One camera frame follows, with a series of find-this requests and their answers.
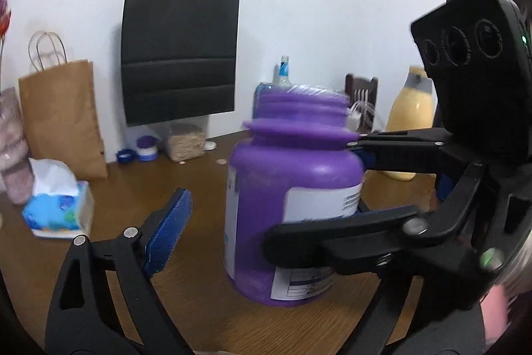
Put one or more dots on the blue jar lid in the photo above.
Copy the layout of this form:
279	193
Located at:
125	156

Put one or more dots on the yellow glass cup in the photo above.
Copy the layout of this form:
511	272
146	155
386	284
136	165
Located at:
414	107

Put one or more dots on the small blue white jar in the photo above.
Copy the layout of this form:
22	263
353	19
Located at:
147	148

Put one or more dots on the pink textured vase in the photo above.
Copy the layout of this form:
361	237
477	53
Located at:
16	170

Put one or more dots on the white round lid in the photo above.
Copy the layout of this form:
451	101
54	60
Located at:
210	145

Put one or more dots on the blue drink can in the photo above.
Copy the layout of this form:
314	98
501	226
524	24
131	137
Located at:
262	88

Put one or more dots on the purple plastic jar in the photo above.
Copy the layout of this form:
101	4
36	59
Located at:
294	167

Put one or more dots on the dried pink flowers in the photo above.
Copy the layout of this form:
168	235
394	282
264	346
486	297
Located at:
5	19

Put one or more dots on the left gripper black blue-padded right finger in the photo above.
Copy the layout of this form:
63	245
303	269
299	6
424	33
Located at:
371	334

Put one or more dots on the brown paper bag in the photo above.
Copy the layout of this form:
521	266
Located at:
59	110

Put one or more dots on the clear bottle blue cap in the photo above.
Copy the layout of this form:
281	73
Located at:
281	77

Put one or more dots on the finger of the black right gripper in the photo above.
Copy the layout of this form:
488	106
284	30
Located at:
425	151
345	238

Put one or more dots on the blue tissue box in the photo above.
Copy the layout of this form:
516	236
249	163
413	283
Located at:
61	206

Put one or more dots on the clear jar with grains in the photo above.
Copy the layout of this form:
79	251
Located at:
185	141

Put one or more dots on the black paper bag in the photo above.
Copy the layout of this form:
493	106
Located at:
178	59

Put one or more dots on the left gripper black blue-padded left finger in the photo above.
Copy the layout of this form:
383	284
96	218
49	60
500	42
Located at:
82	318

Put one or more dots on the dark wooden chair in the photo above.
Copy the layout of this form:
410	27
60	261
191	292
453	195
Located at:
362	94

